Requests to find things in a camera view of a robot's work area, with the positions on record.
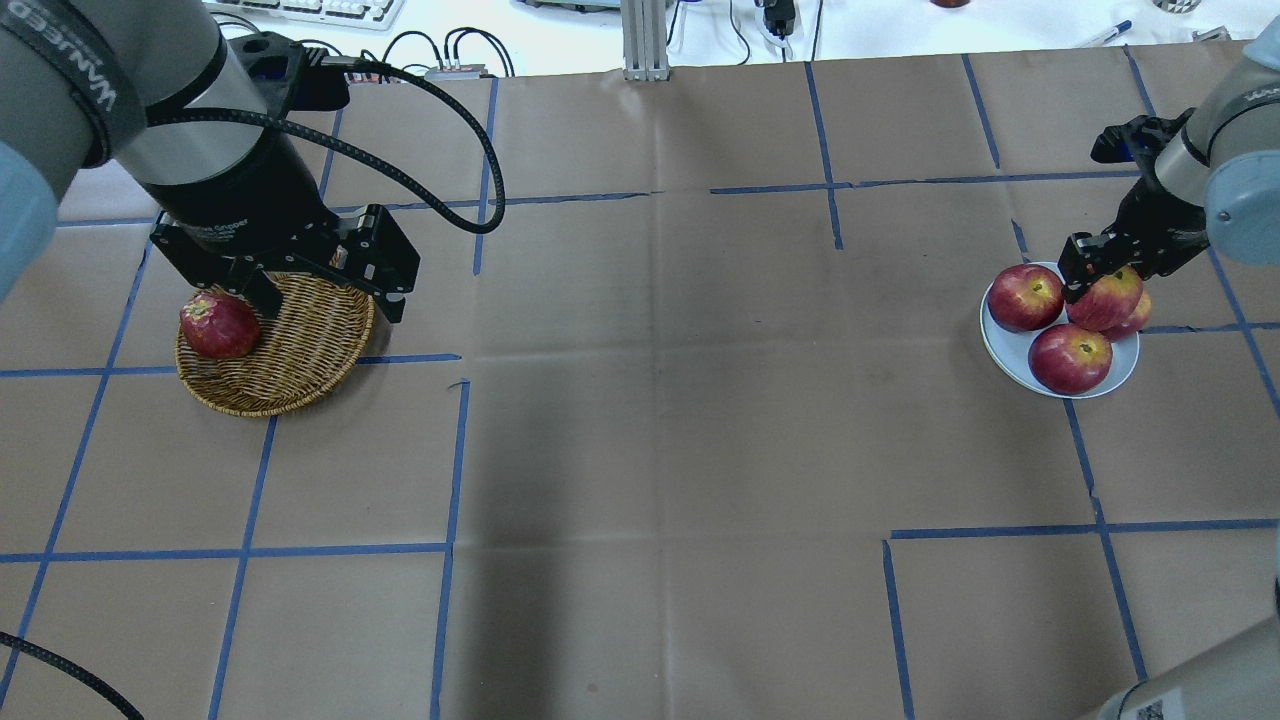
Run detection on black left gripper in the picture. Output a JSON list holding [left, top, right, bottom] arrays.
[[150, 131, 421, 324]]

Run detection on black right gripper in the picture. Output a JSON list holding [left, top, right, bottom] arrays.
[[1059, 179, 1210, 304]]

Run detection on red yellow apple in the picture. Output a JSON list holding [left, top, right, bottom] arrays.
[[1066, 265, 1144, 332]]

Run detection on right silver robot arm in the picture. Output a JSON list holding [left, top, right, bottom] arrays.
[[1059, 23, 1279, 719]]

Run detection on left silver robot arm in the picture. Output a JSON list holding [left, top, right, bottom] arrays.
[[3, 1, 420, 323]]

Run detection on red apple on plate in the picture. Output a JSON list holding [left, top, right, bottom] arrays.
[[1027, 323, 1114, 396], [986, 263, 1065, 333], [1101, 290, 1153, 343]]

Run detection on round wicker basket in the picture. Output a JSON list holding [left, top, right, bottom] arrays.
[[174, 273, 378, 418]]

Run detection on dark red apple in basket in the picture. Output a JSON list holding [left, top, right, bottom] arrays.
[[179, 292, 262, 360]]

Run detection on light blue plate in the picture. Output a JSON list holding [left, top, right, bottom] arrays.
[[980, 263, 1152, 398]]

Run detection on blue white pen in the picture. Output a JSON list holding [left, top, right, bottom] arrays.
[[1074, 19, 1132, 47]]

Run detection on white keyboard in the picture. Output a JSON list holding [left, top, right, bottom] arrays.
[[204, 1, 408, 31]]

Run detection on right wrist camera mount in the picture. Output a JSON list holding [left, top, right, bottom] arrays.
[[1091, 108, 1196, 164]]

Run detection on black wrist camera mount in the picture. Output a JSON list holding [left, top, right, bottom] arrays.
[[228, 32, 349, 117]]

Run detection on aluminium frame post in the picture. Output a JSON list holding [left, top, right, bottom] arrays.
[[620, 0, 671, 82]]

